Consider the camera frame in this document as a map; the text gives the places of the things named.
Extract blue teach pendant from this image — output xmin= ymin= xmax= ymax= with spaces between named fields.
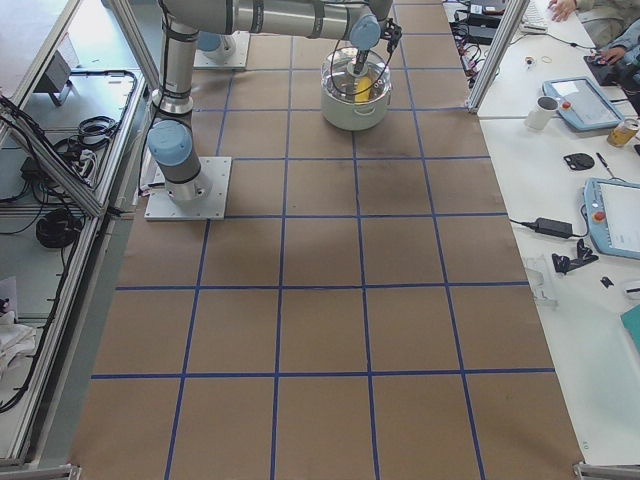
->
xmin=583 ymin=178 xmax=639 ymax=260
xmin=542 ymin=77 xmax=625 ymax=131

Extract black round disc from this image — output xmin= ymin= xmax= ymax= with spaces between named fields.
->
xmin=563 ymin=153 xmax=595 ymax=171

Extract white crumpled cloth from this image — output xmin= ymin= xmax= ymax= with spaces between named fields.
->
xmin=0 ymin=277 xmax=37 ymax=381

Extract yellow drink can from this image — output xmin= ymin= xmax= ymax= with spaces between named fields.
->
xmin=606 ymin=118 xmax=639 ymax=148

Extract person's hand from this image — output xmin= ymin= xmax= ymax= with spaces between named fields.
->
xmin=548 ymin=0 xmax=578 ymax=22

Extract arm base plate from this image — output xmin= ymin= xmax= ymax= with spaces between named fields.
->
xmin=194 ymin=31 xmax=251 ymax=70
xmin=144 ymin=157 xmax=232 ymax=221

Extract black power adapter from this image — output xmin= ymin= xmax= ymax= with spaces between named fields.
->
xmin=534 ymin=217 xmax=573 ymax=239

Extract yellow corn cob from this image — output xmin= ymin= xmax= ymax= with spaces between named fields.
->
xmin=354 ymin=76 xmax=373 ymax=104

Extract black coiled cables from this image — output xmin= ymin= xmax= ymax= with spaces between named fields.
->
xmin=35 ymin=207 xmax=84 ymax=249

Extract white mug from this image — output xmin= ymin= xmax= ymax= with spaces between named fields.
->
xmin=524 ymin=96 xmax=559 ymax=131

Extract aluminium frame post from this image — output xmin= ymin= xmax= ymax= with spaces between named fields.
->
xmin=467 ymin=0 xmax=528 ymax=113

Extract near blue teach pendant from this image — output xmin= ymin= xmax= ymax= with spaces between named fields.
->
xmin=583 ymin=178 xmax=639 ymax=260

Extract far blue teach pendant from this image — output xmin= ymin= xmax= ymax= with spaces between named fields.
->
xmin=542 ymin=77 xmax=625 ymax=131

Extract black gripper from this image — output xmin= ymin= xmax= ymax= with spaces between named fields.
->
xmin=352 ymin=17 xmax=402 ymax=75

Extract glass pot lid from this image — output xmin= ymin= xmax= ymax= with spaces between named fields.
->
xmin=321 ymin=47 xmax=392 ymax=105

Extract pale green electric pot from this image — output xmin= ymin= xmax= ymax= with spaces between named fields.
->
xmin=321 ymin=88 xmax=391 ymax=131

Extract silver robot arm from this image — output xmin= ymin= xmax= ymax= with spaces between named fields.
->
xmin=147 ymin=1 xmax=402 ymax=203
xmin=197 ymin=31 xmax=236 ymax=64

